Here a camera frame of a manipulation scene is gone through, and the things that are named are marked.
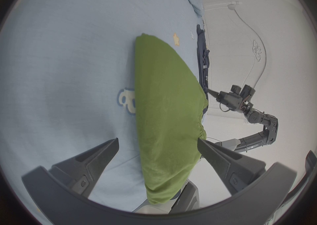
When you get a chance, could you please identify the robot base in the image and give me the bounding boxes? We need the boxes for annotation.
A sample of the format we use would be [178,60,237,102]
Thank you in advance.
[131,179,201,214]

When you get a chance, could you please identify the bed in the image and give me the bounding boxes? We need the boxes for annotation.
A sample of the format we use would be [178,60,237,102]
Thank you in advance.
[1,0,315,216]

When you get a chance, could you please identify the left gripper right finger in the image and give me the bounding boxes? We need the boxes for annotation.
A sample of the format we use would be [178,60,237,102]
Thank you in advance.
[197,138,267,197]

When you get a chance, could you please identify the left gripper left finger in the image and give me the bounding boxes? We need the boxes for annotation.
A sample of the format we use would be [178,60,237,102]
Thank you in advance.
[51,138,119,199]

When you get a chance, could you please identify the dark blue garment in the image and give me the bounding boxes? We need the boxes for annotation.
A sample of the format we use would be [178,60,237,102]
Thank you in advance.
[196,24,211,121]

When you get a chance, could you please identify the green shorts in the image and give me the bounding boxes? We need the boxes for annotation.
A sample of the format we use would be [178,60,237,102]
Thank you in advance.
[135,33,209,206]

